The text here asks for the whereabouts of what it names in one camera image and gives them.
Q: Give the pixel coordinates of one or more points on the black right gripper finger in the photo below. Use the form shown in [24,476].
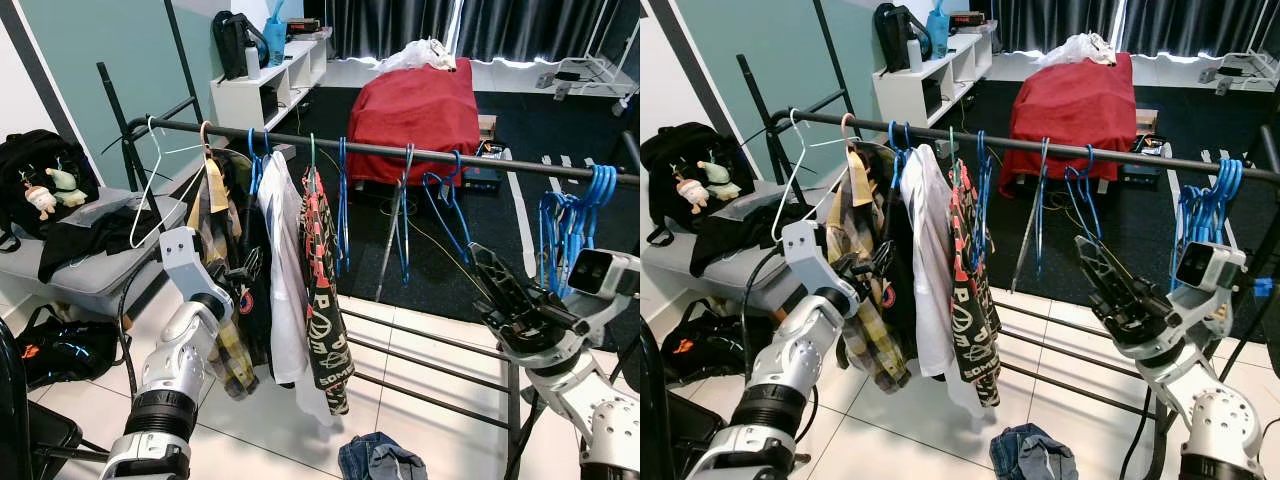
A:
[495,290]
[1125,280]
[520,285]
[1100,285]

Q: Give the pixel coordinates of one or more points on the black red printed shirt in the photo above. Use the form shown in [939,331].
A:
[970,300]
[325,300]

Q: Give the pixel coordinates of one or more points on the black shoulder bag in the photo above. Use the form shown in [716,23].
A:
[898,35]
[235,40]

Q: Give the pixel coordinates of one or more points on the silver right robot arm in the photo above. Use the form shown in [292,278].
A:
[600,420]
[1215,420]

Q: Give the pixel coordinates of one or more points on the blue plastic hanger bundle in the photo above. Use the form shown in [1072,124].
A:
[575,215]
[1205,205]

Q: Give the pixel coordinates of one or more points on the white shirt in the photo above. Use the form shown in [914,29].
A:
[285,260]
[935,260]

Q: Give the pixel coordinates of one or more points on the yellow plaid shirt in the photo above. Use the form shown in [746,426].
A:
[875,350]
[235,360]

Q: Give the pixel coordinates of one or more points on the black garment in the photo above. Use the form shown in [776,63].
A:
[740,235]
[90,240]

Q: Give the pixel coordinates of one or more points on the grey folded cloth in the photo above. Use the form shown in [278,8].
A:
[750,205]
[100,210]

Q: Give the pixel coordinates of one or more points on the grey cushioned bench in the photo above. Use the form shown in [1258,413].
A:
[90,275]
[730,270]

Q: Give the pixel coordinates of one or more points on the black metal clothes rack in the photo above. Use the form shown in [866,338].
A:
[1020,146]
[380,151]

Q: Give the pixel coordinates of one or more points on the black bag with orange logo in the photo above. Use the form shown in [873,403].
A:
[65,350]
[705,345]

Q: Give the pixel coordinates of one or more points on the blue jeans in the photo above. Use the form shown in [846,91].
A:
[380,460]
[1030,455]

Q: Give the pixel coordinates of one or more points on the red blanket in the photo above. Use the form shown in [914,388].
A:
[415,115]
[1075,110]

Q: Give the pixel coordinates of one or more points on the green plush toy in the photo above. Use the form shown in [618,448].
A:
[718,175]
[65,185]

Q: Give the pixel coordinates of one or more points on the white shelf unit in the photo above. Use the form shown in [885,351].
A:
[270,90]
[935,85]

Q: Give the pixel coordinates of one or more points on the white brown plush toy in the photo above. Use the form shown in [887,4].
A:
[690,192]
[40,200]

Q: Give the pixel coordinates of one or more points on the black backpack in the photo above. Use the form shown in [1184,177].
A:
[40,155]
[680,150]

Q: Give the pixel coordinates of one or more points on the white bottle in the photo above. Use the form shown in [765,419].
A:
[914,55]
[252,62]

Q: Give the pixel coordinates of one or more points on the white plastic bag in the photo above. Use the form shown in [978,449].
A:
[1080,48]
[420,55]

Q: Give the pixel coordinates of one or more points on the black curtain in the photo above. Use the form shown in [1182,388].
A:
[1050,25]
[400,25]

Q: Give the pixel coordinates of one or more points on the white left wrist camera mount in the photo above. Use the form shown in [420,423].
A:
[810,250]
[185,255]

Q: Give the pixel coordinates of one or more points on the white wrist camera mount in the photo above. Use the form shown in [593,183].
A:
[600,275]
[1205,270]
[185,255]
[810,250]

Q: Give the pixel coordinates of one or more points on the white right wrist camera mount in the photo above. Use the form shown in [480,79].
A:
[600,275]
[1205,270]

